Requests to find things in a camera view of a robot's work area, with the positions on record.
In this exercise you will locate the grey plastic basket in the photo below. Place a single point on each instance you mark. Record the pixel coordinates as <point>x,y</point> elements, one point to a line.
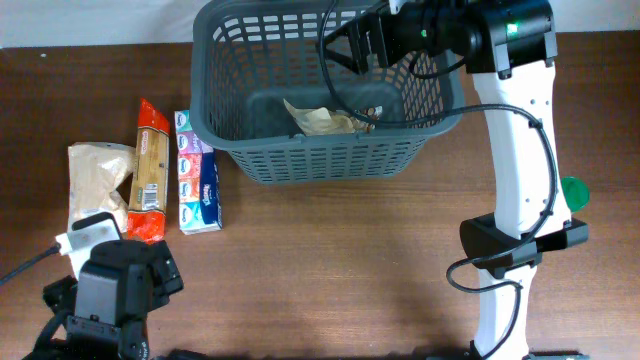
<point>253,62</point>

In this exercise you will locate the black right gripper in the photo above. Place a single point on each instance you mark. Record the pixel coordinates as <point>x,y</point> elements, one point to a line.
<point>375,31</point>

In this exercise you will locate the green lid jar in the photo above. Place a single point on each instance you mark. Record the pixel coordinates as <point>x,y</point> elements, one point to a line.
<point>576,192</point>

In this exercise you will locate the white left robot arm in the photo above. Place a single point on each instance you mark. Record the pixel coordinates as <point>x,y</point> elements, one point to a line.
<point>102,313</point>

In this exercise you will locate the spaghetti packet red ends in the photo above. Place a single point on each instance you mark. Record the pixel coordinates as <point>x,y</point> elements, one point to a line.
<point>148,197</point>

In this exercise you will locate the beige snack pouch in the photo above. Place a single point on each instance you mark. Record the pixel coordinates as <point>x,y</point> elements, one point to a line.
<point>322,121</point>

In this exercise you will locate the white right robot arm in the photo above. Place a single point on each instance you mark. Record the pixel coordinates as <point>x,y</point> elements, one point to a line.
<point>509,48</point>

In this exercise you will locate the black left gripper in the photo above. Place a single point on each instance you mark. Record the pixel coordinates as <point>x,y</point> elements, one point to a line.
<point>167,273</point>

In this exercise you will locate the beige grain bag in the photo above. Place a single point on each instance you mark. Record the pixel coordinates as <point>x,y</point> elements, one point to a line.
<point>96,170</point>

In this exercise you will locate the Kleenex tissue multipack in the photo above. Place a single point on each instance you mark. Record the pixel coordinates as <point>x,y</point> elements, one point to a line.
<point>198,180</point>

